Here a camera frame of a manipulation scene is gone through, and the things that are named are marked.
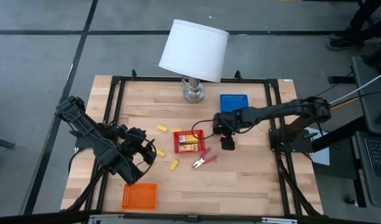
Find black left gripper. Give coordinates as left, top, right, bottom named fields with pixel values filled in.
left=123, top=126, right=157, bottom=166

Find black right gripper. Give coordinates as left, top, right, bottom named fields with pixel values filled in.
left=212, top=111, right=243, bottom=151

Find pink handled pliers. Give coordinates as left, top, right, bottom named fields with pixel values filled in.
left=192, top=147, right=219, bottom=170

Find yellow orange crayon box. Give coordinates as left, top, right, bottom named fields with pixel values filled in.
left=178, top=133, right=199, bottom=145
left=178, top=144, right=199, bottom=153

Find red plastic basket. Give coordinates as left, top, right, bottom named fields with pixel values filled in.
left=173, top=129, right=206, bottom=154

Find blue plastic basket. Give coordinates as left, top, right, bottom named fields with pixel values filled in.
left=220, top=94, right=249, bottom=113

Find orange plastic basket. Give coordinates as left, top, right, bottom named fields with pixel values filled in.
left=121, top=182, right=158, bottom=211

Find white sheet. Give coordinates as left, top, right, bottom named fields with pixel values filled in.
left=308, top=126, right=331, bottom=166

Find white shade silver table lamp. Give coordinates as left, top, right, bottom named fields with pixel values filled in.
left=158, top=19, right=230, bottom=104

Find black floor stand foot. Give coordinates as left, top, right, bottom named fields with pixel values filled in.
left=0, top=136, right=16, bottom=150

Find black desk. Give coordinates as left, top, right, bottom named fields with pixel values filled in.
left=351, top=55, right=381, bottom=135

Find black laptop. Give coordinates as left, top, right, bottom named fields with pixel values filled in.
left=354, top=130, right=381, bottom=210

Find person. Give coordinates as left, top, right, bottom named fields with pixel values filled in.
left=326, top=0, right=381, bottom=50

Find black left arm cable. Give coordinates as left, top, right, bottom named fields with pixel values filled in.
left=135, top=154, right=158, bottom=181

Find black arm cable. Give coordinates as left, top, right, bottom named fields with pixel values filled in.
left=191, top=119, right=217, bottom=140
left=135, top=154, right=158, bottom=181

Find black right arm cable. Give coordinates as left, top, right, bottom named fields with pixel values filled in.
left=191, top=119, right=217, bottom=140

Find black metal table frame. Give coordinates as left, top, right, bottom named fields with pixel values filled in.
left=61, top=68, right=324, bottom=218

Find black camera mount rail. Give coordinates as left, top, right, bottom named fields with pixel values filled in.
left=0, top=210, right=381, bottom=224

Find black floor cable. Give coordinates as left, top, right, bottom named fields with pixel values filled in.
left=314, top=72, right=355, bottom=98

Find white cable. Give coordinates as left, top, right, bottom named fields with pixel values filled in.
left=329, top=68, right=381, bottom=106

